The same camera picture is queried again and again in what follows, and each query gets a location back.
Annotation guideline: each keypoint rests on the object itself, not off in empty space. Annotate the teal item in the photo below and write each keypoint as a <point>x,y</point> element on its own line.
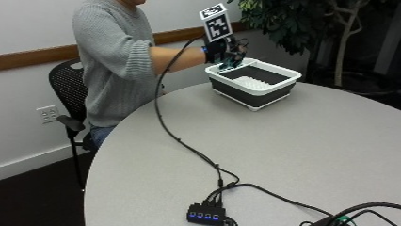
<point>228,62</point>

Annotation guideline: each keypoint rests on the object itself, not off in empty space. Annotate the white and black dish tub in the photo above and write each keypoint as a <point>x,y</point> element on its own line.
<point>253,82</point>

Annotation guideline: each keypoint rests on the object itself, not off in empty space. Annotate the white cube of black markers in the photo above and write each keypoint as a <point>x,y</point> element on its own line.
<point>216,23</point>

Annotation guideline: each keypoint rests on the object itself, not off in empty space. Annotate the green indoor tree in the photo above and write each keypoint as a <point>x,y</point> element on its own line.
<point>300,28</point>

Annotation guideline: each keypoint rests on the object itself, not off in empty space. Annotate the the person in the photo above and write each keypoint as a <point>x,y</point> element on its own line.
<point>112,62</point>

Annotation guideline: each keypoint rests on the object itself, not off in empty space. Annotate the black mesh office chair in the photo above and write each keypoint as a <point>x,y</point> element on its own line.
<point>71,94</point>

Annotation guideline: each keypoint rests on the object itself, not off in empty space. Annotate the black usb hub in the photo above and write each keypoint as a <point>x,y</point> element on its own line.
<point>205,214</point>

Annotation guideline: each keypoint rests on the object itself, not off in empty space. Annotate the wooden wall rail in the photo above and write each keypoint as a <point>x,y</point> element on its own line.
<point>63,50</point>

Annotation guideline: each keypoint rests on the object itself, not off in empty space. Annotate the white wall outlet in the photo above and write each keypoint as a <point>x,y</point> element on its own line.
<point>48,114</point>

